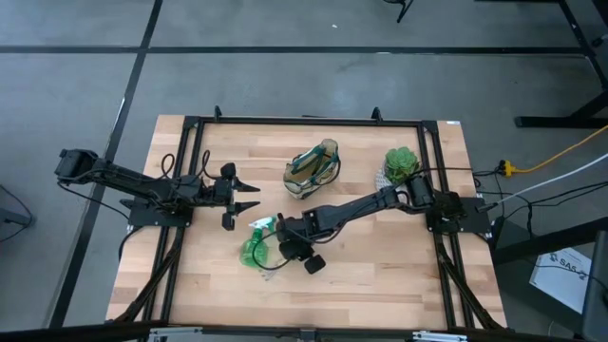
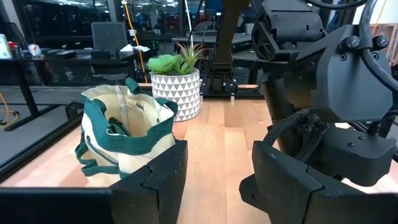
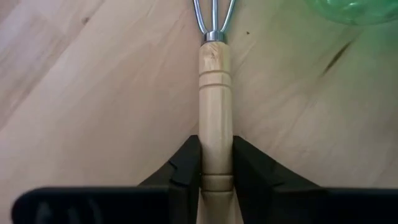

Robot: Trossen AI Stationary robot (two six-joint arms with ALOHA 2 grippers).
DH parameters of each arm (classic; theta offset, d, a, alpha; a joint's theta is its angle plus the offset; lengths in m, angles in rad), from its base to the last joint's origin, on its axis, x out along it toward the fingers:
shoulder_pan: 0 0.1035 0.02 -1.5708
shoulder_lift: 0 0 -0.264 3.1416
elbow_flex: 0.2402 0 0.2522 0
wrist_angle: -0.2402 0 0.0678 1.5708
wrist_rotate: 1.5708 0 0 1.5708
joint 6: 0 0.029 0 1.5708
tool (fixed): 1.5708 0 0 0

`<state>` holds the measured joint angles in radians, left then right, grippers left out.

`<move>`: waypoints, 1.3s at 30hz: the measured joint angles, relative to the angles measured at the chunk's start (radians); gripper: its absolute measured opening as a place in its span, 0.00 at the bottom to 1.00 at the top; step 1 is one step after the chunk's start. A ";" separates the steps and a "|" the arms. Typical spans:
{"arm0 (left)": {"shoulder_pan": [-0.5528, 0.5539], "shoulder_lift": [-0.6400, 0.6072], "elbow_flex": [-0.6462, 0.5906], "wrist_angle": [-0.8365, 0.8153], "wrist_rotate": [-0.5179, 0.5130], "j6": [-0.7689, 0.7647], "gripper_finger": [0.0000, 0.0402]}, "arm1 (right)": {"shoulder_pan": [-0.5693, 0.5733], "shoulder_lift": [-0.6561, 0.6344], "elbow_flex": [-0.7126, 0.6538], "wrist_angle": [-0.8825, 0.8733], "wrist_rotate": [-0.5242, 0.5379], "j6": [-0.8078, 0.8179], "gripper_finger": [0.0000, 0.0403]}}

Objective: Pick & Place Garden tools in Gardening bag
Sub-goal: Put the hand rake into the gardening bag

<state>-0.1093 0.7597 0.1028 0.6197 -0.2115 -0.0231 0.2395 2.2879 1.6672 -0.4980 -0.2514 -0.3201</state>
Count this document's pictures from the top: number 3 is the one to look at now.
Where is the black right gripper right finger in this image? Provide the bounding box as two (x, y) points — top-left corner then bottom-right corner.
(233, 135), (398, 224)

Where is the wooden-handled metal hand rake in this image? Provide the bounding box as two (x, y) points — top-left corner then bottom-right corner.
(192, 0), (237, 224)

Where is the green plastic spray bottle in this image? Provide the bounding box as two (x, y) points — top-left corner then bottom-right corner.
(304, 0), (398, 26)

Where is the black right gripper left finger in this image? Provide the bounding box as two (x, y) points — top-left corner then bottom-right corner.
(11, 134), (202, 224)

